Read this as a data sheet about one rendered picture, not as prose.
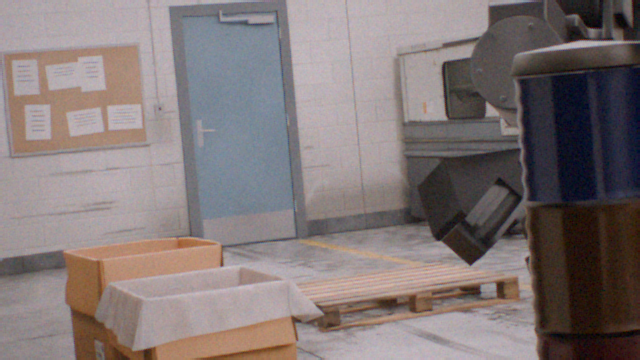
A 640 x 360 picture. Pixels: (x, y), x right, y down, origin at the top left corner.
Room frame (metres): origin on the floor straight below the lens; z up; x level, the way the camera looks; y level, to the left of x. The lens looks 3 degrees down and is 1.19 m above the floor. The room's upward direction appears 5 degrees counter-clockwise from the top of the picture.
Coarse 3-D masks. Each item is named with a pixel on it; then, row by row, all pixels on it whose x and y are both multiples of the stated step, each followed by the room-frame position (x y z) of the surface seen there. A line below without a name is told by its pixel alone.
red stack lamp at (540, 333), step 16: (544, 336) 0.35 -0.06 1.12; (560, 336) 0.34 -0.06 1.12; (576, 336) 0.34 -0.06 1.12; (592, 336) 0.34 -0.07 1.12; (608, 336) 0.34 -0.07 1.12; (624, 336) 0.34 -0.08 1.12; (544, 352) 0.35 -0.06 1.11; (560, 352) 0.34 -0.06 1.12; (576, 352) 0.34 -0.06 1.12; (592, 352) 0.34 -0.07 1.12; (608, 352) 0.34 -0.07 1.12; (624, 352) 0.34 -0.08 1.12
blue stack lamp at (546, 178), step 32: (544, 96) 0.34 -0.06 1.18; (576, 96) 0.34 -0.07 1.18; (608, 96) 0.34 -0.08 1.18; (544, 128) 0.34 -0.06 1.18; (576, 128) 0.34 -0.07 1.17; (608, 128) 0.34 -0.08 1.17; (544, 160) 0.34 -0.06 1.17; (576, 160) 0.34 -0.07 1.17; (608, 160) 0.34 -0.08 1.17; (544, 192) 0.34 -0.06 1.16; (576, 192) 0.34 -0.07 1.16; (608, 192) 0.34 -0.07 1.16
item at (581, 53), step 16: (560, 48) 0.34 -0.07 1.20; (576, 48) 0.34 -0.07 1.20; (592, 48) 0.34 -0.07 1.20; (608, 48) 0.34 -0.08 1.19; (624, 48) 0.34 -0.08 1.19; (528, 64) 0.34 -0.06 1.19; (544, 64) 0.34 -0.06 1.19; (560, 64) 0.34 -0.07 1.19; (576, 64) 0.34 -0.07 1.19; (592, 64) 0.33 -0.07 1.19; (608, 64) 0.33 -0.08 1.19; (624, 64) 0.34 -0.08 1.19
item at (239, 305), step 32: (128, 288) 4.47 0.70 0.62; (160, 288) 4.51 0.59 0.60; (192, 288) 4.55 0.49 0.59; (224, 288) 4.59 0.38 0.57; (256, 288) 4.06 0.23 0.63; (288, 288) 4.11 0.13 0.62; (128, 320) 4.07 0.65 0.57; (160, 320) 3.95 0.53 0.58; (192, 320) 3.97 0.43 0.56; (224, 320) 4.00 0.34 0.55; (256, 320) 4.03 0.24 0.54; (288, 320) 4.11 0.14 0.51; (128, 352) 4.13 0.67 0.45; (160, 352) 3.95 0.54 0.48; (192, 352) 3.98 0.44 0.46; (224, 352) 4.01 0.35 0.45; (256, 352) 4.07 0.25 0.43; (288, 352) 4.11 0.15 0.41
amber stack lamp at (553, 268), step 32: (544, 224) 0.34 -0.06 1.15; (576, 224) 0.34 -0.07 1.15; (608, 224) 0.34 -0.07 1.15; (544, 256) 0.35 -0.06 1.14; (576, 256) 0.34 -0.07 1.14; (608, 256) 0.34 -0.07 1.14; (544, 288) 0.35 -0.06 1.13; (576, 288) 0.34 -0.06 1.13; (608, 288) 0.34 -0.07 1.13; (544, 320) 0.35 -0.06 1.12; (576, 320) 0.34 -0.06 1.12; (608, 320) 0.34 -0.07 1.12
